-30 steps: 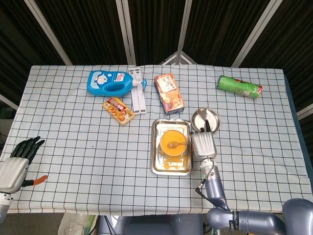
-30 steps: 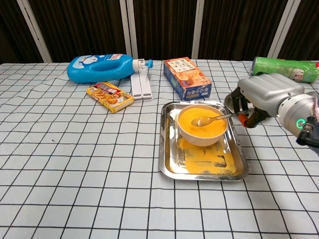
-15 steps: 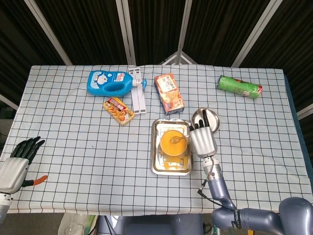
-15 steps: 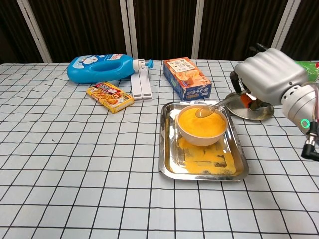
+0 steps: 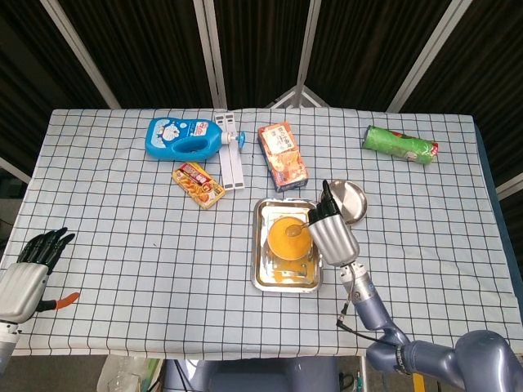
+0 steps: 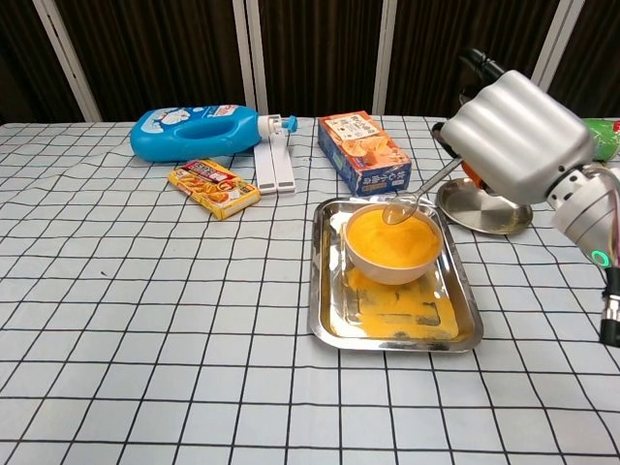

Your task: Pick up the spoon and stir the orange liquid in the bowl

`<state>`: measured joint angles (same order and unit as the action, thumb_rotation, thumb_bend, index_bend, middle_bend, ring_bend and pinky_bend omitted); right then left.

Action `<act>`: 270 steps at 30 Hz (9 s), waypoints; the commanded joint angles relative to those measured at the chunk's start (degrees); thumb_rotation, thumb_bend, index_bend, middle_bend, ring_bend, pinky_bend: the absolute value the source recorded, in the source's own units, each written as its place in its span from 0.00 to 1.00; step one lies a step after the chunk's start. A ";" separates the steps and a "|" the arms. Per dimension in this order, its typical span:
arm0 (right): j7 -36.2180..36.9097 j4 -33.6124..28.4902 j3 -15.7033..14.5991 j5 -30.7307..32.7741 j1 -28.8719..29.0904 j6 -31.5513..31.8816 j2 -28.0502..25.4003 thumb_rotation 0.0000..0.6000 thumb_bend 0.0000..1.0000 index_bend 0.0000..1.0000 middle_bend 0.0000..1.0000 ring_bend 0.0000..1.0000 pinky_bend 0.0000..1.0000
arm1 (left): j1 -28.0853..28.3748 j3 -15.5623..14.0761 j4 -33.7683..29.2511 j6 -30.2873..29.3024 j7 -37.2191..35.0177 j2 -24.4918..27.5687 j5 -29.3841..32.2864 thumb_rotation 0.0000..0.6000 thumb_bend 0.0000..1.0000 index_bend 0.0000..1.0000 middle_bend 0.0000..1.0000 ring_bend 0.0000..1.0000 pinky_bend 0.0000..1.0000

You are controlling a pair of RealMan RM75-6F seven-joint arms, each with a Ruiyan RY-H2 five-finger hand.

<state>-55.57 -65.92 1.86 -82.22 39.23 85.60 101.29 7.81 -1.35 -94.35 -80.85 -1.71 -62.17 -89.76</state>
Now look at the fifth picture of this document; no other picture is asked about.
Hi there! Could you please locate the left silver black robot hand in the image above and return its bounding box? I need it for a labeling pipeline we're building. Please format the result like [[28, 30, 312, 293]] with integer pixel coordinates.
[[0, 227, 82, 323]]

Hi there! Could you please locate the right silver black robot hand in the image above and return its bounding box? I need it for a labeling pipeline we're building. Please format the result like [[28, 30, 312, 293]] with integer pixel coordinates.
[[306, 179, 361, 267]]

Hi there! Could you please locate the metal spoon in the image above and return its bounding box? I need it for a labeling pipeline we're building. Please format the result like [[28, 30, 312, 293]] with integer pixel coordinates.
[[284, 220, 311, 238]]

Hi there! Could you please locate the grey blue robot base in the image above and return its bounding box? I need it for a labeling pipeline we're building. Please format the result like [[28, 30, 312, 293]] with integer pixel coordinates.
[[163, 358, 340, 392]]

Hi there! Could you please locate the white bowl of orange powder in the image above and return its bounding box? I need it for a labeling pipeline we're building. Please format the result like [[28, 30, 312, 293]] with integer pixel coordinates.
[[267, 216, 315, 262]]

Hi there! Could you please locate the round steel plate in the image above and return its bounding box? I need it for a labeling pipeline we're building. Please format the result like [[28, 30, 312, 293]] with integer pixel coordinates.
[[318, 179, 369, 225]]

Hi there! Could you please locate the rectangular steel tray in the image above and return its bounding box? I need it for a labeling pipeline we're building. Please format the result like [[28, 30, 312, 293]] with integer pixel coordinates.
[[249, 197, 326, 293]]

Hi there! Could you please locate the orange blue snack box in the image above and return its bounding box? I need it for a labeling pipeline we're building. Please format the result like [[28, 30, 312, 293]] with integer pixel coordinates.
[[257, 121, 311, 194]]

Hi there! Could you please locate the checkered white tablecloth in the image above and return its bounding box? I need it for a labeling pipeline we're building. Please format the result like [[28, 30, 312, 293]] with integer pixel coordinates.
[[0, 106, 523, 361]]

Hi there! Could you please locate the green chips can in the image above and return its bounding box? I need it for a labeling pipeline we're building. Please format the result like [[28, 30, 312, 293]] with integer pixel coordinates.
[[361, 124, 440, 167]]

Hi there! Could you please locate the white plastic sealing clip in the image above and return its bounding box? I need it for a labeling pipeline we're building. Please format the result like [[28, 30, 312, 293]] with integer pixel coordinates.
[[223, 113, 247, 190], [213, 114, 236, 191]]

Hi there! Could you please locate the clear plastic bag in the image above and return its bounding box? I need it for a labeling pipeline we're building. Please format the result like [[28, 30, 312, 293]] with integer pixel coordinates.
[[96, 354, 163, 392]]

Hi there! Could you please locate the yellow curry box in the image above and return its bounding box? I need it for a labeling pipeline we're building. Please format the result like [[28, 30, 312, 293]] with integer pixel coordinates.
[[171, 162, 226, 211]]

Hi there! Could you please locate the blue detergent bottle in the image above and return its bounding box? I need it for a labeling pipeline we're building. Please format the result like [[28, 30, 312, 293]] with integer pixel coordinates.
[[145, 117, 248, 163]]

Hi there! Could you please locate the black cable with plug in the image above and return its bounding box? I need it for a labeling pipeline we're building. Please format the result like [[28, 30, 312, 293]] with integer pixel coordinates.
[[335, 281, 397, 348]]

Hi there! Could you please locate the dark folding screen white frame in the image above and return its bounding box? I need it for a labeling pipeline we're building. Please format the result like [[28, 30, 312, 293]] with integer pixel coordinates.
[[0, 0, 523, 201]]

